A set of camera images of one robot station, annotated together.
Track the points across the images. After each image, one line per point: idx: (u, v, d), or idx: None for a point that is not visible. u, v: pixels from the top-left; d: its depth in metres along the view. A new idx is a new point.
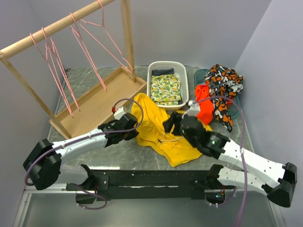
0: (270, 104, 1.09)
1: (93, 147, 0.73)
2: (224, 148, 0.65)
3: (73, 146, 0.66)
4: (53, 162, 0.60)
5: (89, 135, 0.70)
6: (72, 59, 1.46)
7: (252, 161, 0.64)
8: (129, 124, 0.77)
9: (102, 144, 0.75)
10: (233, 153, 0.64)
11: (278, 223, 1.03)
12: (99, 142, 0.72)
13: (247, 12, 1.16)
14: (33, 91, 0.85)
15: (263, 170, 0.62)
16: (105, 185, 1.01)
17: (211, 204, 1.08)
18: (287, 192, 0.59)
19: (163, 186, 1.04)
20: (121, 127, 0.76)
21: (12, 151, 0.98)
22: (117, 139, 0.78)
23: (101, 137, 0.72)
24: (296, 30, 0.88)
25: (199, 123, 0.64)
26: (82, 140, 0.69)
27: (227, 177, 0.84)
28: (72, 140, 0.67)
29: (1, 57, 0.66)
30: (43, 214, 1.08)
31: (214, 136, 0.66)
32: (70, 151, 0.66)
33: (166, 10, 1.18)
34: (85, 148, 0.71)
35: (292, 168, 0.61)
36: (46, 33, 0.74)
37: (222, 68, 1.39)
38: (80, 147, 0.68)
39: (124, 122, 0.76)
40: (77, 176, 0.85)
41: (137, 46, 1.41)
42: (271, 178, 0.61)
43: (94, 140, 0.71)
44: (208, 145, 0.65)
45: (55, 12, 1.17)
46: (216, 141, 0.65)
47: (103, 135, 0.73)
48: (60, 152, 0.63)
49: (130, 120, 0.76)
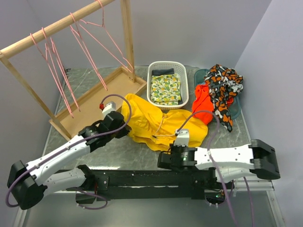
0: (270, 103, 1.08)
1: (76, 157, 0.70)
2: (195, 159, 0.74)
3: (49, 163, 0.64)
4: (29, 185, 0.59)
5: (67, 146, 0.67)
6: (72, 59, 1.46)
7: (222, 156, 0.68)
8: (113, 124, 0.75)
9: (86, 151, 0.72)
10: (203, 159, 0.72)
11: (278, 223, 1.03)
12: (80, 151, 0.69)
13: (248, 11, 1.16)
14: (33, 91, 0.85)
15: (235, 160, 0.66)
16: (105, 185, 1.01)
17: (211, 204, 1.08)
18: (262, 168, 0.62)
19: (163, 186, 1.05)
20: (106, 128, 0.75)
21: (12, 152, 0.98)
22: (103, 141, 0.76)
23: (81, 146, 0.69)
24: (296, 30, 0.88)
25: (164, 155, 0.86)
26: (60, 154, 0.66)
27: (222, 174, 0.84)
28: (48, 157, 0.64)
29: (1, 57, 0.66)
30: (43, 214, 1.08)
31: (185, 153, 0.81)
32: (47, 169, 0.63)
33: (166, 10, 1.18)
34: (68, 161, 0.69)
35: (254, 143, 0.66)
36: (46, 33, 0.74)
37: (222, 68, 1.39)
38: (59, 162, 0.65)
39: (109, 123, 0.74)
40: (72, 182, 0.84)
41: (137, 46, 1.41)
42: (245, 162, 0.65)
43: (74, 151, 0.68)
44: (184, 163, 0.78)
45: (55, 11, 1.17)
46: (186, 156, 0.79)
47: (84, 142, 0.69)
48: (35, 173, 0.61)
49: (114, 120, 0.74)
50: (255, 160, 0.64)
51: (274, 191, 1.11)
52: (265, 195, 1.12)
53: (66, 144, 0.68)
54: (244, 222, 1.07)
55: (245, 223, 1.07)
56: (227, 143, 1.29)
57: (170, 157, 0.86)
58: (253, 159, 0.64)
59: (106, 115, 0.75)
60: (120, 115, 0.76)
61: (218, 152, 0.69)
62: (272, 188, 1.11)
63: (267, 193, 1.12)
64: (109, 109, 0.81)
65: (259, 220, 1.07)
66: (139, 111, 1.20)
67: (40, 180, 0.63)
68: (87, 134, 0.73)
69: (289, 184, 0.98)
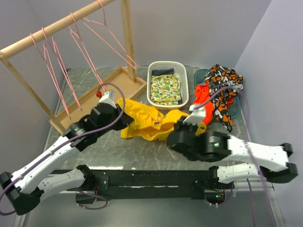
0: (270, 103, 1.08)
1: (66, 159, 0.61)
2: (229, 147, 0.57)
3: (33, 172, 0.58)
4: (15, 197, 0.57)
5: (50, 152, 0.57)
6: (72, 59, 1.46)
7: (259, 152, 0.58)
8: (102, 119, 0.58)
9: (75, 152, 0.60)
10: (238, 150, 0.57)
11: (278, 223, 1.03)
12: (66, 153, 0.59)
13: (247, 11, 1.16)
14: (33, 91, 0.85)
15: (271, 159, 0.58)
16: (105, 185, 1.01)
17: (212, 204, 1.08)
18: (295, 173, 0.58)
19: (163, 186, 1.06)
20: (94, 125, 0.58)
21: (12, 152, 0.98)
22: (94, 139, 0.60)
23: (66, 149, 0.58)
24: (296, 31, 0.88)
25: (183, 135, 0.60)
26: (43, 161, 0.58)
27: (225, 175, 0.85)
28: (31, 166, 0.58)
29: (1, 57, 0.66)
30: (43, 214, 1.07)
31: (211, 136, 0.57)
32: (31, 178, 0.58)
33: (166, 10, 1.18)
34: (56, 164, 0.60)
35: (289, 146, 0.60)
36: (46, 33, 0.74)
37: (222, 68, 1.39)
38: (44, 169, 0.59)
39: (95, 117, 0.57)
40: (70, 183, 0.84)
41: (137, 46, 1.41)
42: (280, 164, 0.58)
43: (58, 155, 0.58)
44: (208, 150, 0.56)
45: (56, 11, 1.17)
46: (215, 141, 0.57)
47: (69, 144, 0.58)
48: (20, 185, 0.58)
49: (102, 114, 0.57)
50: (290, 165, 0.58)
51: (274, 191, 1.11)
52: (265, 195, 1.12)
53: (49, 147, 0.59)
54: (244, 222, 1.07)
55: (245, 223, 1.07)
56: None
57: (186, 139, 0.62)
58: (288, 162, 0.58)
59: (92, 109, 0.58)
60: (110, 108, 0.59)
61: (254, 147, 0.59)
62: (272, 188, 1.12)
63: (267, 193, 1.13)
64: (105, 100, 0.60)
65: (259, 220, 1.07)
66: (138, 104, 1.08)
67: (28, 188, 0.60)
68: (73, 133, 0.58)
69: (289, 184, 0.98)
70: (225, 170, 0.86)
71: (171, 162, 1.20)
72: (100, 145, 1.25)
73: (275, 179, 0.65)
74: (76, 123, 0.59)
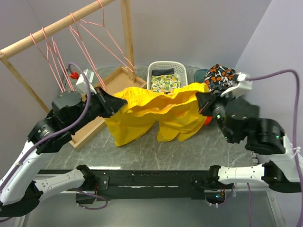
0: (271, 103, 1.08)
1: (40, 165, 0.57)
2: (283, 143, 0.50)
3: (9, 185, 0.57)
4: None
5: (17, 164, 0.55)
6: (72, 59, 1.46)
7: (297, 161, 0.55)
8: (67, 113, 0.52)
9: (48, 156, 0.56)
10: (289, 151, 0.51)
11: (278, 223, 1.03)
12: (36, 161, 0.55)
13: (247, 11, 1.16)
14: (32, 91, 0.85)
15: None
16: (105, 185, 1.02)
17: (212, 204, 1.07)
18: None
19: (163, 186, 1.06)
20: (61, 121, 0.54)
21: (12, 152, 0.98)
22: (65, 139, 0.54)
23: (33, 157, 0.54)
24: (296, 31, 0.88)
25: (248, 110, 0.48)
26: (14, 174, 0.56)
27: (227, 176, 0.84)
28: (5, 179, 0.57)
29: (1, 57, 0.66)
30: (43, 214, 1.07)
31: (275, 128, 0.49)
32: (9, 192, 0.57)
33: (166, 10, 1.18)
34: (31, 173, 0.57)
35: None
36: (46, 33, 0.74)
37: (222, 68, 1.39)
38: (19, 181, 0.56)
39: (58, 112, 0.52)
40: (69, 184, 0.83)
41: (137, 46, 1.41)
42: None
43: (27, 165, 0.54)
44: (263, 139, 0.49)
45: (56, 12, 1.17)
46: (277, 133, 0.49)
47: (35, 152, 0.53)
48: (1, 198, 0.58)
49: (65, 108, 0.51)
50: None
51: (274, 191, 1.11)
52: (265, 195, 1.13)
53: (18, 157, 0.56)
54: (245, 222, 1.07)
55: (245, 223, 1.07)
56: (227, 143, 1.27)
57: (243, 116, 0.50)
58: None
59: (52, 102, 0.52)
60: (74, 97, 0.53)
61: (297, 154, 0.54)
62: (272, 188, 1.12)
63: (267, 193, 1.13)
64: (82, 84, 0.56)
65: (260, 220, 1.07)
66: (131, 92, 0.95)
67: (12, 200, 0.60)
68: (38, 135, 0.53)
69: None
70: (227, 170, 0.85)
71: (171, 162, 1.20)
72: (100, 145, 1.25)
73: (274, 187, 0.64)
74: (42, 121, 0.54)
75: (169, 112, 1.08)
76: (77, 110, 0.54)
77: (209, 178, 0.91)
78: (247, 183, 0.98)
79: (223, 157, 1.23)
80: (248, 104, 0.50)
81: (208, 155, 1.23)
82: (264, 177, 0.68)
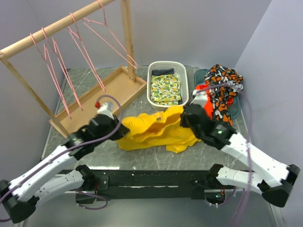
0: (270, 103, 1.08)
1: (63, 168, 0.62)
2: (230, 140, 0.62)
3: (31, 180, 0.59)
4: (13, 205, 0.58)
5: (48, 161, 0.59)
6: (72, 59, 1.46)
7: (258, 158, 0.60)
8: (100, 129, 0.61)
9: (72, 161, 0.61)
10: (238, 146, 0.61)
11: (278, 223, 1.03)
12: (65, 162, 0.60)
13: (247, 11, 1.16)
14: (33, 91, 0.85)
15: (266, 169, 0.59)
16: (105, 185, 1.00)
17: (211, 204, 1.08)
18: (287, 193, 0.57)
19: (163, 186, 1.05)
20: (92, 135, 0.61)
21: (12, 152, 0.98)
22: (91, 149, 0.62)
23: (64, 159, 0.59)
24: (296, 31, 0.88)
25: (203, 111, 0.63)
26: (41, 170, 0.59)
27: (225, 175, 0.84)
28: (29, 174, 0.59)
29: (1, 57, 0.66)
30: (43, 214, 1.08)
31: (220, 126, 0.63)
32: (29, 187, 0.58)
33: (166, 10, 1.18)
34: (53, 173, 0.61)
35: (297, 169, 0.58)
36: (46, 33, 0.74)
37: (222, 68, 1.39)
38: (42, 178, 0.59)
39: (93, 128, 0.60)
40: (69, 187, 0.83)
41: (137, 46, 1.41)
42: (273, 178, 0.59)
43: (57, 164, 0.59)
44: (211, 133, 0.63)
45: (56, 11, 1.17)
46: (223, 130, 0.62)
47: (67, 154, 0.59)
48: (18, 193, 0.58)
49: (101, 125, 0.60)
50: (286, 182, 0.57)
51: None
52: None
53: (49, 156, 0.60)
54: (244, 222, 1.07)
55: (245, 222, 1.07)
56: None
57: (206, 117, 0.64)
58: (284, 179, 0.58)
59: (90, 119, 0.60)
60: (107, 117, 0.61)
61: (255, 152, 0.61)
62: None
63: None
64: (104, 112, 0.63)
65: (259, 220, 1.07)
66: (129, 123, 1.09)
67: (26, 196, 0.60)
68: (71, 143, 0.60)
69: None
70: (227, 171, 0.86)
71: (171, 162, 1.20)
72: (100, 145, 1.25)
73: (266, 195, 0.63)
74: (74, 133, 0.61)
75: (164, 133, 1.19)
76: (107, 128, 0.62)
77: (211, 175, 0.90)
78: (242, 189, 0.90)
79: (223, 157, 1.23)
80: (200, 106, 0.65)
81: (208, 155, 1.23)
82: (261, 184, 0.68)
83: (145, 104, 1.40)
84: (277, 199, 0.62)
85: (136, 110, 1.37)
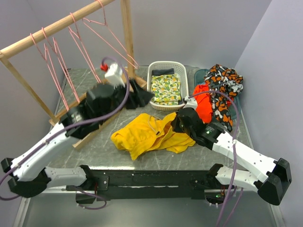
0: (270, 103, 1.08)
1: (64, 148, 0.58)
2: (218, 138, 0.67)
3: (29, 161, 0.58)
4: (14, 184, 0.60)
5: (44, 141, 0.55)
6: (72, 59, 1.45)
7: (244, 153, 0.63)
8: (100, 105, 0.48)
9: (75, 140, 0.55)
10: (225, 143, 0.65)
11: (278, 223, 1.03)
12: (62, 143, 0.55)
13: (247, 11, 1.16)
14: (32, 91, 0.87)
15: (253, 163, 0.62)
16: (105, 184, 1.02)
17: (211, 204, 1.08)
18: (274, 185, 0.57)
19: (163, 186, 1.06)
20: (92, 111, 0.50)
21: (12, 152, 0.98)
22: (94, 126, 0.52)
23: (60, 139, 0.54)
24: (296, 30, 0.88)
25: (194, 114, 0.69)
26: (39, 151, 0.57)
27: (224, 174, 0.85)
28: (27, 155, 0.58)
29: (1, 57, 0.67)
30: (43, 214, 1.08)
31: (209, 127, 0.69)
32: (28, 168, 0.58)
33: (166, 9, 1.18)
34: (54, 153, 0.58)
35: (284, 163, 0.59)
36: (46, 33, 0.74)
37: (222, 68, 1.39)
38: (40, 159, 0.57)
39: (91, 102, 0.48)
40: (74, 179, 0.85)
41: (137, 46, 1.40)
42: (260, 171, 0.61)
43: (54, 145, 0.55)
44: (202, 134, 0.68)
45: (56, 11, 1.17)
46: (211, 131, 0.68)
47: (64, 135, 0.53)
48: (18, 174, 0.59)
49: (98, 100, 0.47)
50: (271, 174, 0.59)
51: None
52: None
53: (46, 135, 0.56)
54: (244, 222, 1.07)
55: (245, 222, 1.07)
56: None
57: (197, 119, 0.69)
58: (271, 173, 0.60)
59: (86, 91, 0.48)
60: (111, 89, 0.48)
61: (241, 148, 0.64)
62: None
63: None
64: (113, 77, 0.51)
65: (259, 220, 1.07)
66: (125, 130, 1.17)
67: (27, 176, 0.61)
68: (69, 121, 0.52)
69: None
70: (226, 170, 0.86)
71: (171, 162, 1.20)
72: (100, 145, 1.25)
73: (259, 191, 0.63)
74: (74, 107, 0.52)
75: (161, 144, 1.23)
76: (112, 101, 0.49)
77: (210, 173, 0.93)
78: (241, 189, 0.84)
79: (223, 157, 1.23)
80: (192, 110, 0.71)
81: (208, 155, 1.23)
82: (256, 182, 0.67)
83: (145, 104, 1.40)
84: (270, 196, 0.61)
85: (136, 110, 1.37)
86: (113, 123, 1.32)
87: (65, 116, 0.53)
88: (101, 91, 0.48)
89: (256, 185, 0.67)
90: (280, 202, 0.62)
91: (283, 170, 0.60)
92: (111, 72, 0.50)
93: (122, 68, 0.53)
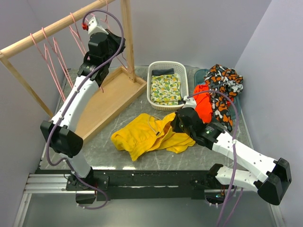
0: (270, 103, 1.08)
1: (90, 96, 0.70)
2: (218, 138, 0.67)
3: (70, 110, 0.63)
4: (65, 134, 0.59)
5: (76, 90, 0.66)
6: (72, 59, 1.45)
7: (244, 153, 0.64)
8: (102, 48, 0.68)
9: (96, 87, 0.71)
10: (225, 143, 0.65)
11: (278, 223, 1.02)
12: (90, 89, 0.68)
13: (246, 11, 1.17)
14: (32, 91, 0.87)
15: (253, 163, 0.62)
16: (105, 185, 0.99)
17: (211, 204, 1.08)
18: (274, 185, 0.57)
19: (163, 186, 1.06)
20: (99, 57, 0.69)
21: (12, 151, 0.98)
22: (106, 70, 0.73)
23: (88, 84, 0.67)
24: (296, 31, 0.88)
25: (195, 113, 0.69)
26: (74, 99, 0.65)
27: (224, 174, 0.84)
28: (66, 106, 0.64)
29: (1, 57, 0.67)
30: (44, 214, 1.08)
31: (209, 127, 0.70)
32: (71, 116, 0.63)
33: (165, 10, 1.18)
34: (85, 102, 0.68)
35: (283, 163, 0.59)
36: (46, 33, 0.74)
37: (222, 68, 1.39)
38: (78, 106, 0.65)
39: (96, 50, 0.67)
40: (84, 165, 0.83)
41: (137, 47, 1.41)
42: (260, 171, 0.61)
43: (84, 91, 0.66)
44: (202, 134, 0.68)
45: (57, 12, 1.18)
46: (211, 131, 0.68)
47: (89, 81, 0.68)
48: (65, 124, 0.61)
49: (101, 45, 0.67)
50: (271, 174, 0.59)
51: None
52: None
53: (73, 89, 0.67)
54: (243, 222, 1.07)
55: (244, 222, 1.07)
56: None
57: (197, 119, 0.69)
58: (271, 173, 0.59)
59: (88, 43, 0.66)
60: (103, 36, 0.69)
61: (241, 148, 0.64)
62: None
63: None
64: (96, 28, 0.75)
65: (259, 220, 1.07)
66: (125, 131, 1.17)
67: (72, 126, 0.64)
68: (86, 72, 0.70)
69: None
70: (226, 170, 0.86)
71: (171, 162, 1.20)
72: (100, 145, 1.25)
73: (260, 191, 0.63)
74: (84, 64, 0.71)
75: (161, 144, 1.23)
76: (108, 45, 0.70)
77: (210, 172, 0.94)
78: (241, 188, 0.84)
79: (223, 157, 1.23)
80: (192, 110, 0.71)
81: (208, 155, 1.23)
82: (256, 182, 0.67)
83: (145, 103, 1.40)
84: (271, 196, 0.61)
85: (136, 110, 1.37)
86: (113, 123, 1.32)
87: (80, 70, 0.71)
88: (97, 39, 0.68)
89: (256, 185, 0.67)
90: (279, 202, 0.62)
91: (283, 170, 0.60)
92: (94, 24, 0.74)
93: (100, 23, 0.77)
